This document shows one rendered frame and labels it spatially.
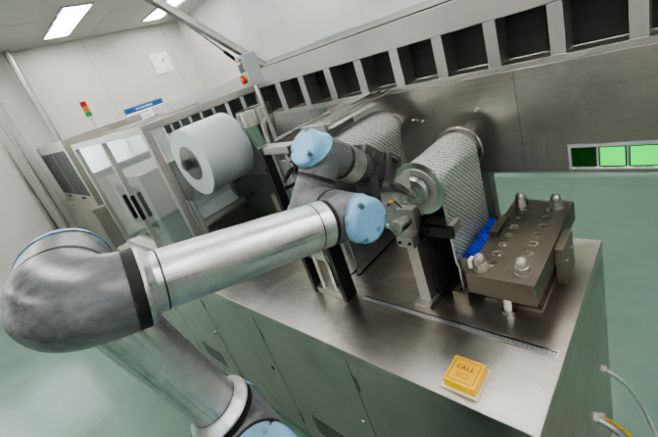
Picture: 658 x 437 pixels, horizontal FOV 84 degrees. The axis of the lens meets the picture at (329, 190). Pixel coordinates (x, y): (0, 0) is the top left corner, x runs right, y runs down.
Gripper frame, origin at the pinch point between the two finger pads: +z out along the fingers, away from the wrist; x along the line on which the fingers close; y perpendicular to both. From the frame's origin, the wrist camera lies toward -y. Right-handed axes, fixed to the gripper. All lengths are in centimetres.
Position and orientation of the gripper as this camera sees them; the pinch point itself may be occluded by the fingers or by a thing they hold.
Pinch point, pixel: (404, 195)
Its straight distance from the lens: 93.5
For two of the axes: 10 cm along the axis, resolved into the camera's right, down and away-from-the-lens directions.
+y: 1.7, -9.8, 1.4
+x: -7.1, -0.2, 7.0
